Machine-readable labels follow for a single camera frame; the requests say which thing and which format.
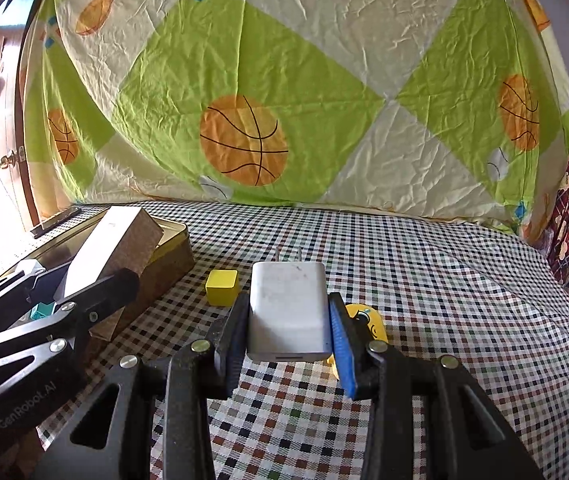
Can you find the white charger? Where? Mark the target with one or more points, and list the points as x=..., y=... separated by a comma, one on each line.
x=289, y=310

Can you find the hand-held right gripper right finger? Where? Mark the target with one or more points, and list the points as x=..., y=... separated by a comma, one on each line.
x=342, y=355

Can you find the wooden door with brass knob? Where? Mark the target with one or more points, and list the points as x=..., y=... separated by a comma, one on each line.
x=32, y=170

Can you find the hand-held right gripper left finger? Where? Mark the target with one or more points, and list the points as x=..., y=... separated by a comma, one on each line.
x=237, y=355

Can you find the white box with red label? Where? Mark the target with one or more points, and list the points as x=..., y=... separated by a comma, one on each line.
x=114, y=245

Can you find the checkered tablecloth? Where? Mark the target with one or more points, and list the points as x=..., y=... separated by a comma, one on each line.
x=439, y=285

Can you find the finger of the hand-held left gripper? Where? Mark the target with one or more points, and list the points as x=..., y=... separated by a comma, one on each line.
x=99, y=295
x=49, y=282

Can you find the blue bear print box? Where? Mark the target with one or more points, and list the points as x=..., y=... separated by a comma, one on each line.
x=42, y=311

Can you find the yellow emoji face box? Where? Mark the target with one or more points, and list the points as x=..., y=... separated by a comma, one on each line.
x=372, y=322

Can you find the yellow cube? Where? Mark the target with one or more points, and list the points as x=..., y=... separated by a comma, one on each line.
x=222, y=287

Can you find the basketball print sheet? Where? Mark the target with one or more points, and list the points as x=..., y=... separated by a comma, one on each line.
x=289, y=85

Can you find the gold tin box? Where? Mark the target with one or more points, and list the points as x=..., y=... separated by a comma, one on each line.
x=169, y=265

